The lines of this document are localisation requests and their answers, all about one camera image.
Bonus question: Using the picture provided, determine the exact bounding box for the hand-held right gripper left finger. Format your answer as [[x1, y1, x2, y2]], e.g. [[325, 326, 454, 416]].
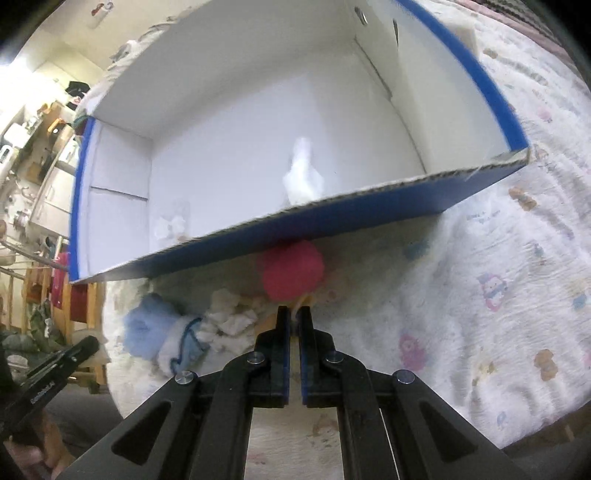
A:
[[55, 305, 291, 480]]

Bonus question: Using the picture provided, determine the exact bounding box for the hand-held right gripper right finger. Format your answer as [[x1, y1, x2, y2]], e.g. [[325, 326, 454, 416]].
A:
[[295, 305, 522, 480]]

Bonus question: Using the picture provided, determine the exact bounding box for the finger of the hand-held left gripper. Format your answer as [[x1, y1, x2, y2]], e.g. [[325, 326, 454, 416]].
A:
[[0, 335, 101, 441]]

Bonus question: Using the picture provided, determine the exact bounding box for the pink soft toy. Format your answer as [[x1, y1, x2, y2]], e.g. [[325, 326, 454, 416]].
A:
[[257, 240, 326, 306]]

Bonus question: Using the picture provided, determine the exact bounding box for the blue cardboard box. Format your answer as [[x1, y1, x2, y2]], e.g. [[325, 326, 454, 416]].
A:
[[68, 0, 532, 283]]

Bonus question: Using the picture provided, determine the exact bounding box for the camouflage cloth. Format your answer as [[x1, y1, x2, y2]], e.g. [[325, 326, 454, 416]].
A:
[[0, 300, 70, 356]]

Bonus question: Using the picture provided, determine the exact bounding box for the crumpled white cloth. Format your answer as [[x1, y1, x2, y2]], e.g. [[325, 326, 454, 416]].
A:
[[199, 290, 264, 354]]

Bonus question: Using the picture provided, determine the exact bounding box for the wooden rack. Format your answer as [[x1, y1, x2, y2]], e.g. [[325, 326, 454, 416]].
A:
[[23, 265, 109, 395]]

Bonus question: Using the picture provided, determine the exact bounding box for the red cloth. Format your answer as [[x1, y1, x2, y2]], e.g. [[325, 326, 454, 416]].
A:
[[51, 251, 71, 309]]

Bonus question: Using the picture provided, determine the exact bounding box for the light blue sock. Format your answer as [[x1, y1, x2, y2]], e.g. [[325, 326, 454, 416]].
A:
[[122, 294, 206, 377]]

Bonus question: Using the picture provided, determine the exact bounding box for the white sock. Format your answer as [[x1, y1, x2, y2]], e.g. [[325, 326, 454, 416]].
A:
[[281, 137, 326, 207]]

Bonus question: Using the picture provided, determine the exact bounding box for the small white cloth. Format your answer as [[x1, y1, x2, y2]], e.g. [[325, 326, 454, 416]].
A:
[[153, 213, 188, 241]]

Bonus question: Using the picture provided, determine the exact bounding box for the white drawer cabinet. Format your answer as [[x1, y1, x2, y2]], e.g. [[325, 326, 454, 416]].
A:
[[28, 138, 81, 232]]

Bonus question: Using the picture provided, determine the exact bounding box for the printed white blanket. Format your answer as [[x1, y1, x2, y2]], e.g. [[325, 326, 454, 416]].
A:
[[99, 0, 591, 480]]

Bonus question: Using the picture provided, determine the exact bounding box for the dark striped knitted cloth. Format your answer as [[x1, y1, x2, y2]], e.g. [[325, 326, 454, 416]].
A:
[[466, 0, 578, 61]]

